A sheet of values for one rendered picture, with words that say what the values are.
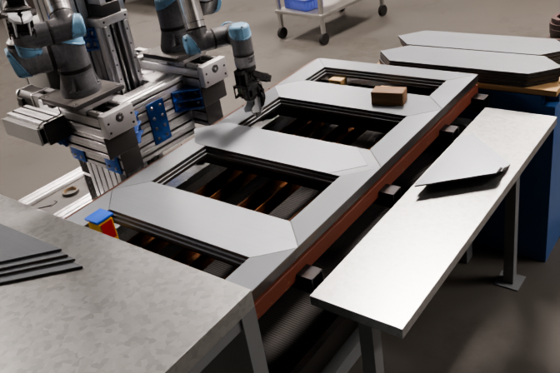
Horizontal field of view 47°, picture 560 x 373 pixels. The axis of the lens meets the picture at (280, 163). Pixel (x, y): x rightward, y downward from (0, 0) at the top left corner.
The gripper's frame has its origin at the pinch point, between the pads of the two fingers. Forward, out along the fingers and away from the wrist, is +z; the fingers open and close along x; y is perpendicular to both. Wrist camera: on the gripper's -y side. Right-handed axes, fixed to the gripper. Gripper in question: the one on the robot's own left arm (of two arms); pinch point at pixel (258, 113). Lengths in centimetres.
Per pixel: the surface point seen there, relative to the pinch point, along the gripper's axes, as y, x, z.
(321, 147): 13.6, 37.3, 0.9
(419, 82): -50, 42, 3
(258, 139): 16.3, 12.7, 0.8
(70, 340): 125, 59, -20
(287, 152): 20.6, 28.6, 0.9
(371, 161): 15, 57, 1
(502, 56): -80, 65, 1
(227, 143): 22.9, 4.0, 0.8
